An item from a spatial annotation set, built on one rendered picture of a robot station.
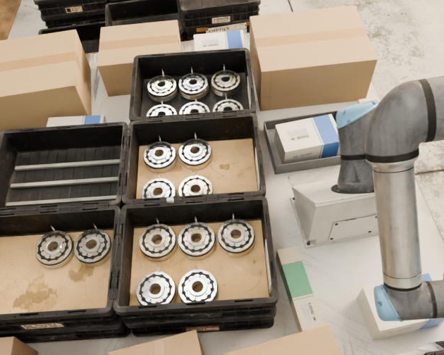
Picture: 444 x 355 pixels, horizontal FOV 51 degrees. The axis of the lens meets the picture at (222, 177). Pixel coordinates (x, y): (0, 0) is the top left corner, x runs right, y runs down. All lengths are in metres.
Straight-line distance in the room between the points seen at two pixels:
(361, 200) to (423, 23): 2.28
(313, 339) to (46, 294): 0.71
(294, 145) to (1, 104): 1.01
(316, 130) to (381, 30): 1.80
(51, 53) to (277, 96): 0.83
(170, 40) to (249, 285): 0.99
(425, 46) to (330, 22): 1.51
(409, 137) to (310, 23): 1.01
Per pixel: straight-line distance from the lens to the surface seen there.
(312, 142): 1.56
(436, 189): 2.56
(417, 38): 3.31
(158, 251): 1.29
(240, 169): 1.43
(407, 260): 0.98
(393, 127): 0.87
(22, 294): 1.39
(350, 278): 1.44
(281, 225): 1.48
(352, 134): 1.28
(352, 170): 1.30
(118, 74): 1.81
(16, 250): 1.45
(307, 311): 1.32
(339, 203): 1.25
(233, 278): 1.27
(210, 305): 1.14
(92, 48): 2.83
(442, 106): 0.88
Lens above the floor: 2.01
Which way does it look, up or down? 56 degrees down
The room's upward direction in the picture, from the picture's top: 5 degrees counter-clockwise
